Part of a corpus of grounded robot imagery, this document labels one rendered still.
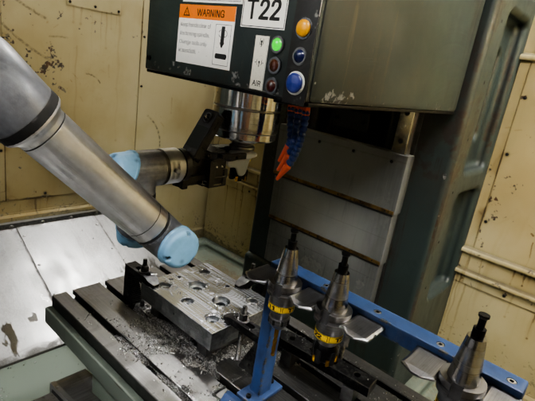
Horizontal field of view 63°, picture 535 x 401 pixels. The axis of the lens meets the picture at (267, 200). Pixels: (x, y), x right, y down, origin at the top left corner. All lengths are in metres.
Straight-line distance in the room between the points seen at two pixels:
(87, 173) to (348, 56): 0.44
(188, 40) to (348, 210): 0.77
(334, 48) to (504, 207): 1.06
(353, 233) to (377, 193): 0.16
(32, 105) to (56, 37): 1.27
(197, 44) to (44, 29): 1.07
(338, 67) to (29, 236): 1.49
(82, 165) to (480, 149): 1.28
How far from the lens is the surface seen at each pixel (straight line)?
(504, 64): 1.61
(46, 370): 1.59
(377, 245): 1.38
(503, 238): 1.66
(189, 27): 0.90
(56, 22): 1.89
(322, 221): 1.47
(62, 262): 1.88
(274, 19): 0.75
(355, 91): 0.80
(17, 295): 1.77
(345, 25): 0.74
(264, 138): 1.01
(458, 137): 1.30
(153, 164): 0.88
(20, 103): 0.63
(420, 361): 0.73
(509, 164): 1.63
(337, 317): 0.76
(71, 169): 0.68
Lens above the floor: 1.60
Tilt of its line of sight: 17 degrees down
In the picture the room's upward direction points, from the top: 9 degrees clockwise
